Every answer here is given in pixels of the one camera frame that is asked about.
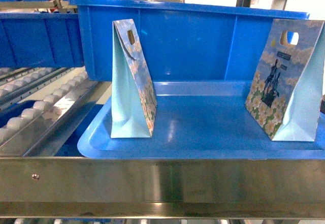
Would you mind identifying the blue crate at left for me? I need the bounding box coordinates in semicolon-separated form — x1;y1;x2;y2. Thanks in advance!
1;13;84;68

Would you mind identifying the flower gift bag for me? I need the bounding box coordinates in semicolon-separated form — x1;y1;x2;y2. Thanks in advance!
111;19;157;138
245;19;324;142

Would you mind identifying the blue plastic tray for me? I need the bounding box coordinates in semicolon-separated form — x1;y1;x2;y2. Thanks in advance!
77;81;324;160

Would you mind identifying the steel front rack beam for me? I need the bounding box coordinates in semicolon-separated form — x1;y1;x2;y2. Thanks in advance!
1;157;324;219

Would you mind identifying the white roller conveyor track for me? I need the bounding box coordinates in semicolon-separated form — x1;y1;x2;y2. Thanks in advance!
1;71;88;144

